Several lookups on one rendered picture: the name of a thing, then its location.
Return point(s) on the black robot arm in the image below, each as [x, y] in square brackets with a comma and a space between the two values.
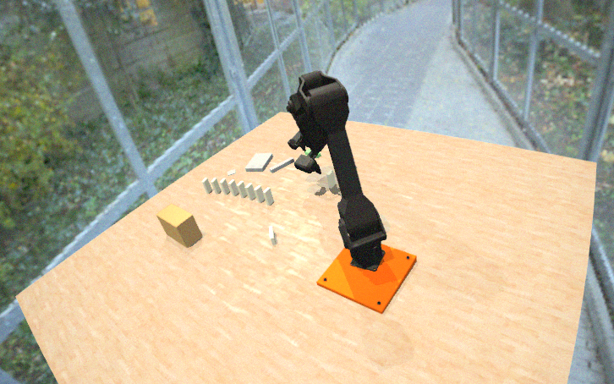
[321, 102]

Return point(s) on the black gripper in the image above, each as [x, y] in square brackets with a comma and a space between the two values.
[316, 143]

